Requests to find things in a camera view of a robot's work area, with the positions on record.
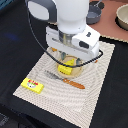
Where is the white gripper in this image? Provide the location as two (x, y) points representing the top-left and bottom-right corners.
(46, 26), (100, 61)

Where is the yellow toy cheese wedge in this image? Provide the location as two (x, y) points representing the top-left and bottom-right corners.
(57, 57), (77, 76)

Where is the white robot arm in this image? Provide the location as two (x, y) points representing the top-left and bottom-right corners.
(25, 0), (100, 61)

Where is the round beige plate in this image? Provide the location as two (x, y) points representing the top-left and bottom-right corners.
(57, 55), (83, 78)

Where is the grey toy saucepan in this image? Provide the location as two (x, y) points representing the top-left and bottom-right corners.
(86, 0), (102, 24)

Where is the beige bowl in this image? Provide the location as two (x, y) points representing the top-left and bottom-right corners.
(116, 4), (128, 31)

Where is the white woven placemat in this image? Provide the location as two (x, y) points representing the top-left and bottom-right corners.
(14, 41), (115, 128)

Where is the yellow butter box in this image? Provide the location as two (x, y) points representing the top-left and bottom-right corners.
(21, 78), (44, 94)

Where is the fork with wooden handle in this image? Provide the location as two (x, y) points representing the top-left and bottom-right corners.
(45, 71), (85, 89)

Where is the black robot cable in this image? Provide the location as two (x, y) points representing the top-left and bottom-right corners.
(25, 9), (104, 69)

